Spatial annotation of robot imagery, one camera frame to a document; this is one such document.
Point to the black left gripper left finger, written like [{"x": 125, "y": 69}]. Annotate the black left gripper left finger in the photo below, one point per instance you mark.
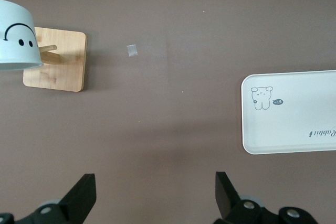
[{"x": 76, "y": 203}]

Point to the white rabbit print tray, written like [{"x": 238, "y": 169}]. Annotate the white rabbit print tray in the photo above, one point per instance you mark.
[{"x": 294, "y": 119}]

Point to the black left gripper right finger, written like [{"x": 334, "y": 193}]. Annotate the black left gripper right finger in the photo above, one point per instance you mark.
[{"x": 225, "y": 197}]

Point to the wooden cup stand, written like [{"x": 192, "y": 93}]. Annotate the wooden cup stand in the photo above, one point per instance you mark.
[{"x": 68, "y": 72}]

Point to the white smiley face cup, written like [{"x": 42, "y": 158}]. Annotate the white smiley face cup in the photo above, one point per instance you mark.
[{"x": 15, "y": 19}]

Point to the small clear tape piece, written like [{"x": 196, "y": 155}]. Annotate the small clear tape piece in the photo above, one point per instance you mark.
[{"x": 132, "y": 51}]

